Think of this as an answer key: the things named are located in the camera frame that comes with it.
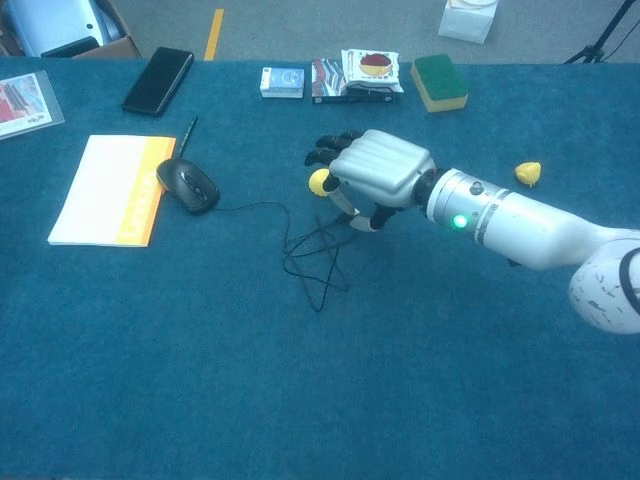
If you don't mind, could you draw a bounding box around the small yellow toy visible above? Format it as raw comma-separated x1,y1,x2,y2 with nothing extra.
514,160,543,189

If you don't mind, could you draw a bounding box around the black smartphone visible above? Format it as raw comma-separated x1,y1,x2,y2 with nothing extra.
121,46,195,117

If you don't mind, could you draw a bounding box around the white snack packet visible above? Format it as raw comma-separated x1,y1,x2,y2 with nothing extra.
339,48,405,96

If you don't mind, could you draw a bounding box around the blue table cloth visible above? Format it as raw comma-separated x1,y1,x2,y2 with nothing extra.
0,55,640,480

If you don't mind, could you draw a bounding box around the black computer mouse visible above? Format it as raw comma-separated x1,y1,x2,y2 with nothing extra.
155,158,221,215

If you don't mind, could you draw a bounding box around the black pen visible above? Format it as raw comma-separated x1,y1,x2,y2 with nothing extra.
177,114,200,159

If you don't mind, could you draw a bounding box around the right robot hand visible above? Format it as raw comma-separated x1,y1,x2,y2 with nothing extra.
304,128,441,235

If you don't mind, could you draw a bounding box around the cardboard box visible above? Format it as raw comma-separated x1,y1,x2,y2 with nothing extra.
0,0,143,60

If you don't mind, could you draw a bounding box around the black book with striped cover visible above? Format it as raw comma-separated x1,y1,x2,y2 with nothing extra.
310,58,402,106

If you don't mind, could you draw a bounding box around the white paper bag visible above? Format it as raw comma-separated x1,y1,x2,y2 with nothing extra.
437,0,500,46

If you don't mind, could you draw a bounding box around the small blue and white box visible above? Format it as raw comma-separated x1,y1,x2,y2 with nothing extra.
259,66,306,100

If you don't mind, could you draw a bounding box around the black tripod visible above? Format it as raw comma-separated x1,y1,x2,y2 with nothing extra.
564,0,640,65

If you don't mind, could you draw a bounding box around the white and orange notebook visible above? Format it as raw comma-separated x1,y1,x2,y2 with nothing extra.
47,134,178,248

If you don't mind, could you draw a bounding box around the black mouse cable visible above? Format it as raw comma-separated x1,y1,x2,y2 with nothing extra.
212,201,362,314

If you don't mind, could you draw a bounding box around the yellow dome-shaped toy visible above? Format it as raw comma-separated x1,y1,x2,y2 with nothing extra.
308,169,332,198

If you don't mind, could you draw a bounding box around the laminated picture card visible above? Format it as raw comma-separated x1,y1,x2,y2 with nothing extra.
0,70,66,141

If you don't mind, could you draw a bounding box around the green and yellow sponge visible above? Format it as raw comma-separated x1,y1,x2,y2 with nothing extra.
410,54,470,114

